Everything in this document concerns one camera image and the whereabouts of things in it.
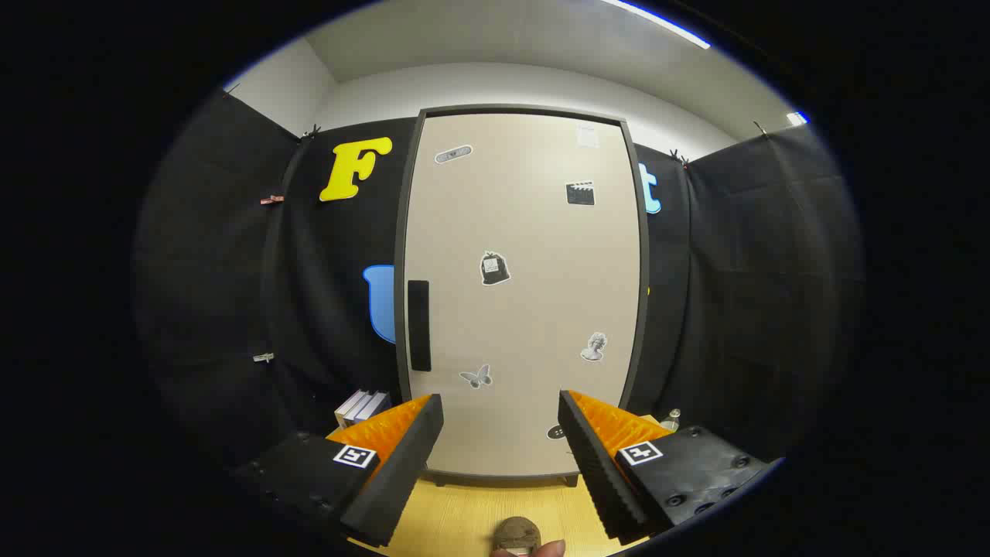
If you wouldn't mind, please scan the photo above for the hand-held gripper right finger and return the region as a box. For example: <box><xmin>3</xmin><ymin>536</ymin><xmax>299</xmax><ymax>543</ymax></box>
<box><xmin>557</xmin><ymin>389</ymin><xmax>782</xmax><ymax>546</ymax></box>

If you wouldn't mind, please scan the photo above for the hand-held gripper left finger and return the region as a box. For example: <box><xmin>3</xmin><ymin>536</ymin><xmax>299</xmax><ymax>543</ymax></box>
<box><xmin>232</xmin><ymin>393</ymin><xmax>446</xmax><ymax>548</ymax></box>

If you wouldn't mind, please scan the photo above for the grey shoe cabinet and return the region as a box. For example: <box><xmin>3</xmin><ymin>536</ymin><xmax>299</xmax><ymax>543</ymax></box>
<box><xmin>393</xmin><ymin>104</ymin><xmax>650</xmax><ymax>488</ymax></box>

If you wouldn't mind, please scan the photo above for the brown fuzzy shoe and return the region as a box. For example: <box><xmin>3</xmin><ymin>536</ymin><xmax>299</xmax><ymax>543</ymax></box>
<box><xmin>493</xmin><ymin>516</ymin><xmax>542</xmax><ymax>552</ymax></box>

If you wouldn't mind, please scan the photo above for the black door handle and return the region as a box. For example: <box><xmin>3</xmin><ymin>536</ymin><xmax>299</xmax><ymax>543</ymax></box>
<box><xmin>408</xmin><ymin>280</ymin><xmax>432</xmax><ymax>372</ymax></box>

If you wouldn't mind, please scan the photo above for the beige shoe cabinet door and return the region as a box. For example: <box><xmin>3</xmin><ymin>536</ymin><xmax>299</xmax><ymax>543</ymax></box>
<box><xmin>404</xmin><ymin>114</ymin><xmax>643</xmax><ymax>477</ymax></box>

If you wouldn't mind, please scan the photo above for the white book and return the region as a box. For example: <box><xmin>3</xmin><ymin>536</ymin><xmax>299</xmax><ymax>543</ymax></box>
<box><xmin>334</xmin><ymin>389</ymin><xmax>372</xmax><ymax>430</ymax></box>

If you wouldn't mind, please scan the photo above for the black backdrop cloth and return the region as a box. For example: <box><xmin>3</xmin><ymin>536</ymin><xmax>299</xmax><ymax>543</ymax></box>
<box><xmin>135</xmin><ymin>89</ymin><xmax>863</xmax><ymax>465</ymax></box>

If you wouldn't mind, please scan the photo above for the ceiling light strip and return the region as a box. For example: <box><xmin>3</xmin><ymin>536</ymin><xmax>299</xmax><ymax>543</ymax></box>
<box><xmin>602</xmin><ymin>0</ymin><xmax>712</xmax><ymax>50</ymax></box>

